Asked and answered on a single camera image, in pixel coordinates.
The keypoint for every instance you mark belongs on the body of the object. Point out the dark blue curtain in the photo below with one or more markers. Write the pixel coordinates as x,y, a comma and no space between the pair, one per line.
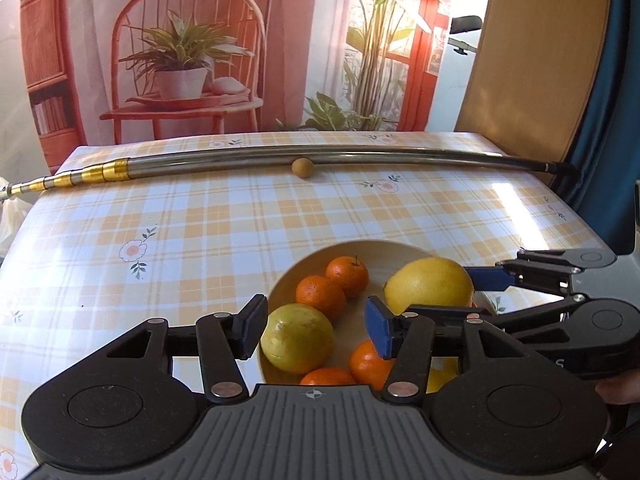
605,150

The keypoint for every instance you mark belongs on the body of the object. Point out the plaid floral tablecloth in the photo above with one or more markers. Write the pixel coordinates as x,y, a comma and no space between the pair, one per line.
90,263

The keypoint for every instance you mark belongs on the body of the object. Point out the cream round plate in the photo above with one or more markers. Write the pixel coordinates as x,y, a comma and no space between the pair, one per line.
381,257

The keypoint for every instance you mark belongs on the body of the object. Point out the orange mandarin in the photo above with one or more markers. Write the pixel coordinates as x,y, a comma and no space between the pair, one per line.
328,376
367,367
349,273
321,294

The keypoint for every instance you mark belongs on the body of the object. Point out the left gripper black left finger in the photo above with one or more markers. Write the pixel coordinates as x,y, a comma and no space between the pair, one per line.
219,340

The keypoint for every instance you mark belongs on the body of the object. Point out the telescopic metal pole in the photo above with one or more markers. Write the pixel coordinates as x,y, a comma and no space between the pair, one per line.
124,169

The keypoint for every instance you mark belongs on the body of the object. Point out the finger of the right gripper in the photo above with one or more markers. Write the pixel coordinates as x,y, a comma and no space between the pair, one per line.
545,322
551,271

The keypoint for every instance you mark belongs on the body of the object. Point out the person's right hand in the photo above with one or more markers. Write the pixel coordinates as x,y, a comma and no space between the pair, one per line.
620,390

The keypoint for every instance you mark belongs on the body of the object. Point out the tan wooden board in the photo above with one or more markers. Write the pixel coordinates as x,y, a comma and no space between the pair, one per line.
533,74

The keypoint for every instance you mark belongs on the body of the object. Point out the printed room backdrop cloth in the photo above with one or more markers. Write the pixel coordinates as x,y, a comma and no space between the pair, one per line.
118,71

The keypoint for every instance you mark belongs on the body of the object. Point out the yellow lemon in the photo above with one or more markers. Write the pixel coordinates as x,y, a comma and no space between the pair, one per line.
443,369

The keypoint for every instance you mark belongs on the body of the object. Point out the green-yellow round citrus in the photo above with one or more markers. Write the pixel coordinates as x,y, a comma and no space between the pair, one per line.
297,339

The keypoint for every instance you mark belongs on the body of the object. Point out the black device on stand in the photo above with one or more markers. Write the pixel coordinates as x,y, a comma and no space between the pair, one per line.
462,25

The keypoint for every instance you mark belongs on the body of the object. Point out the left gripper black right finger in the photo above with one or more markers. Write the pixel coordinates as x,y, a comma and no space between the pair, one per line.
412,343

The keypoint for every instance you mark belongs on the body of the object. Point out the large yellow grapefruit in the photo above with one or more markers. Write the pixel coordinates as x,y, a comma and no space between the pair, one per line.
431,281

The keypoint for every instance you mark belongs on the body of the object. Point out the small tan round fruit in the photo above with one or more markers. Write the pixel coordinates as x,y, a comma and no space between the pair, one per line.
302,167

